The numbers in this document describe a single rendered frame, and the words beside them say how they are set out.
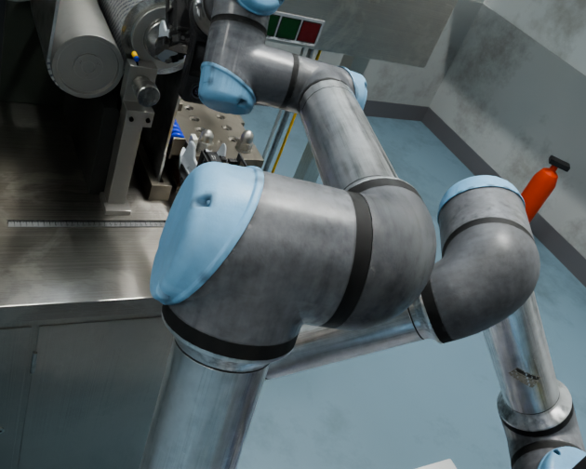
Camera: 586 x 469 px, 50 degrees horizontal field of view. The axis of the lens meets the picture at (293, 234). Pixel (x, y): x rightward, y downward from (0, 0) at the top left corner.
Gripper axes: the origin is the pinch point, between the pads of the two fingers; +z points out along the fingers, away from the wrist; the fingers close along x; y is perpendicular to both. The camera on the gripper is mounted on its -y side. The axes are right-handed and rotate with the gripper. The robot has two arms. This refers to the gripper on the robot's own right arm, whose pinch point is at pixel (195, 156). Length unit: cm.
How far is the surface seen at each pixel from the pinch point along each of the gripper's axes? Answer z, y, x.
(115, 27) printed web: 21.6, 12.7, 12.1
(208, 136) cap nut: 11.0, -2.2, -6.8
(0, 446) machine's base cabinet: -14, -63, 30
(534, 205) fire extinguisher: 93, -81, -248
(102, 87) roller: 13.2, 4.9, 14.8
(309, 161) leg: 62, -41, -71
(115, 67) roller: 13.2, 9.0, 13.2
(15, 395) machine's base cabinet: -14, -46, 28
